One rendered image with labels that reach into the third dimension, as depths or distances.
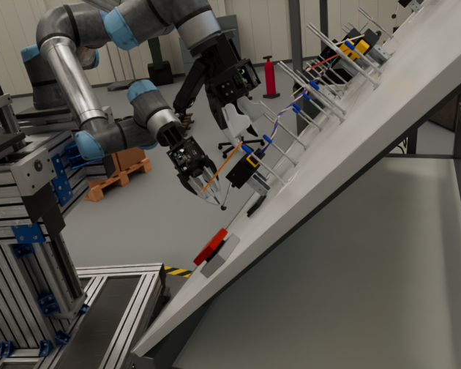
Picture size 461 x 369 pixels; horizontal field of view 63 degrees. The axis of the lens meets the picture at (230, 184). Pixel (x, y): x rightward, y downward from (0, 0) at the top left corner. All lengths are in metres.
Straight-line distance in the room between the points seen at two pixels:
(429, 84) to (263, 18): 9.15
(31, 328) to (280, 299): 1.21
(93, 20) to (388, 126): 1.00
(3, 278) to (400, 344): 1.40
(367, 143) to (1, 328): 1.75
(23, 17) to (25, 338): 9.83
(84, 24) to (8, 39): 10.30
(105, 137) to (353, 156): 0.72
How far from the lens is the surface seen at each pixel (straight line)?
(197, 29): 0.72
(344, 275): 0.97
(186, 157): 0.86
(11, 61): 11.60
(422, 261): 1.04
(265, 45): 9.52
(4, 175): 1.18
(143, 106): 0.94
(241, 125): 0.71
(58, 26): 1.20
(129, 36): 0.78
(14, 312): 1.83
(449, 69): 0.36
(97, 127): 1.00
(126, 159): 3.80
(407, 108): 0.36
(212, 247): 0.55
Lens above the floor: 1.42
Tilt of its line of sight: 25 degrees down
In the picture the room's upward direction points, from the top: 9 degrees counter-clockwise
